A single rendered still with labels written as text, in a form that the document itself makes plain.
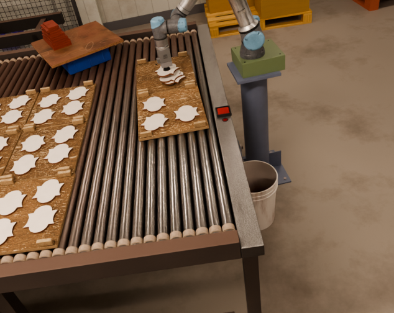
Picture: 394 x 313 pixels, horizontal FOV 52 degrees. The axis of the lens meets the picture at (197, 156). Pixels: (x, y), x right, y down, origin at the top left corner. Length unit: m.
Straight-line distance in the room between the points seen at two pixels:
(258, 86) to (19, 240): 1.61
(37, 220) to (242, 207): 0.82
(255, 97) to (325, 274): 1.14
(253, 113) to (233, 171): 0.98
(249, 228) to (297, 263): 1.07
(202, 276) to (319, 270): 0.68
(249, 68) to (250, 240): 1.26
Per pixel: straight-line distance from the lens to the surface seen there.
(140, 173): 1.83
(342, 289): 2.50
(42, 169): 2.04
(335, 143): 3.38
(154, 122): 2.08
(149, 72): 2.58
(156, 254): 1.47
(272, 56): 2.51
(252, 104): 2.64
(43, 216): 1.78
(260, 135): 2.80
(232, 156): 1.83
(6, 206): 1.91
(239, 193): 1.66
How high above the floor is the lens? 2.09
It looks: 39 degrees down
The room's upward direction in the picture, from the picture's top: 10 degrees counter-clockwise
